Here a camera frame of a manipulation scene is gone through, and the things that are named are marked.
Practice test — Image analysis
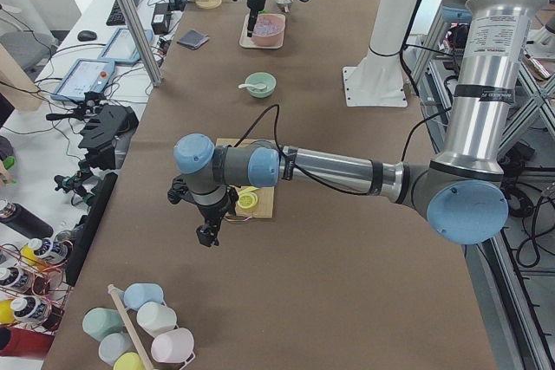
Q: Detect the green plastic cup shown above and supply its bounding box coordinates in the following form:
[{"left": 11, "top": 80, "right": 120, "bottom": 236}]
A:
[{"left": 82, "top": 308, "right": 124, "bottom": 341}]

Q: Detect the cream plastic tray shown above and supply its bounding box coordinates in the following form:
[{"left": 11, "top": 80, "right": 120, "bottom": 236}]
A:
[{"left": 238, "top": 13, "right": 286, "bottom": 49}]

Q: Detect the aluminium frame post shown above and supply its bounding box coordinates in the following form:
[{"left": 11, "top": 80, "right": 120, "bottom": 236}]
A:
[{"left": 116, "top": 0, "right": 162, "bottom": 88}]

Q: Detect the pile of clear ice cubes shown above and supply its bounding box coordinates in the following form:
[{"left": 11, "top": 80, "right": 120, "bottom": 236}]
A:
[{"left": 253, "top": 16, "right": 283, "bottom": 37}]

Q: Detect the mint green bowl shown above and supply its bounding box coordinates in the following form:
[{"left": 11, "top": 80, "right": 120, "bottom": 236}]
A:
[{"left": 245, "top": 71, "right": 278, "bottom": 100}]

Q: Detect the grey plastic cup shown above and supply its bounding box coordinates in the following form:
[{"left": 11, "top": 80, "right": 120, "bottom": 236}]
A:
[{"left": 98, "top": 333, "right": 134, "bottom": 366}]

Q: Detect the bamboo cutting board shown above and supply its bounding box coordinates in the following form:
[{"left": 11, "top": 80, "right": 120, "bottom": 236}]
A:
[{"left": 215, "top": 138, "right": 277, "bottom": 220}]

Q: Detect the blue plastic cup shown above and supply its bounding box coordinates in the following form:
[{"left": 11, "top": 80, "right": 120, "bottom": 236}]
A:
[{"left": 123, "top": 282, "right": 165, "bottom": 311}]

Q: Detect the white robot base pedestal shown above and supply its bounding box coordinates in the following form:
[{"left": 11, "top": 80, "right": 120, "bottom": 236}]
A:
[{"left": 343, "top": 0, "right": 418, "bottom": 107}]

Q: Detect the grey folded cloth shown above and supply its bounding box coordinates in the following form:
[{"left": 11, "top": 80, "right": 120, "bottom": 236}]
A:
[{"left": 177, "top": 29, "right": 210, "bottom": 50}]

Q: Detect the white plastic cup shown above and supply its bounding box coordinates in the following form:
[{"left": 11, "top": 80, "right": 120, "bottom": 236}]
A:
[{"left": 136, "top": 302, "right": 177, "bottom": 337}]

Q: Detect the pink bowl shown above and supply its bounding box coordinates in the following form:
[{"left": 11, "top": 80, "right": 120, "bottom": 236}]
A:
[{"left": 251, "top": 14, "right": 285, "bottom": 47}]

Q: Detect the black keyboard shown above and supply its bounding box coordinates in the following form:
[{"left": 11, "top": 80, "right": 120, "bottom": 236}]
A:
[{"left": 106, "top": 0, "right": 144, "bottom": 27}]

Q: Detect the teach pendant tablet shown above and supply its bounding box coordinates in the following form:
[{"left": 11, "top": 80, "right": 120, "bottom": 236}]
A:
[
  {"left": 98, "top": 27, "right": 140, "bottom": 65},
  {"left": 50, "top": 59, "right": 115, "bottom": 101}
]

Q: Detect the yellow plastic cup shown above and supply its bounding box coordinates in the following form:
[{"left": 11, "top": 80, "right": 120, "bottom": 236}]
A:
[{"left": 113, "top": 352, "right": 146, "bottom": 370}]

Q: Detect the white ceramic spoon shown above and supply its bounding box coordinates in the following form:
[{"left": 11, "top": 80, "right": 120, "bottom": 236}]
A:
[{"left": 238, "top": 83, "right": 267, "bottom": 90}]

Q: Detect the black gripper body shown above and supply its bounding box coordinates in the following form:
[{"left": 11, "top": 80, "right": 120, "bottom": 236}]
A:
[
  {"left": 167, "top": 174, "right": 238, "bottom": 231},
  {"left": 247, "top": 8, "right": 260, "bottom": 29}
]

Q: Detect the metal ice scoop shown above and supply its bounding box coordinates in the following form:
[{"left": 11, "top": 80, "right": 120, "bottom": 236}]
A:
[{"left": 275, "top": 0, "right": 294, "bottom": 13}]

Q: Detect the black computer mouse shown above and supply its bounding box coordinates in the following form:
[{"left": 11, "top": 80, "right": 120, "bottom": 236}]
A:
[{"left": 77, "top": 30, "right": 97, "bottom": 42}]

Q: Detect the pink plastic cup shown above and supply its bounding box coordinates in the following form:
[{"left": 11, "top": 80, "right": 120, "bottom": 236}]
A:
[{"left": 151, "top": 328, "right": 195, "bottom": 364}]

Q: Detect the wooden cup rack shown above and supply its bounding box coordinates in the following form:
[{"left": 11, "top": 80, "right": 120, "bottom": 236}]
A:
[{"left": 108, "top": 283, "right": 155, "bottom": 370}]

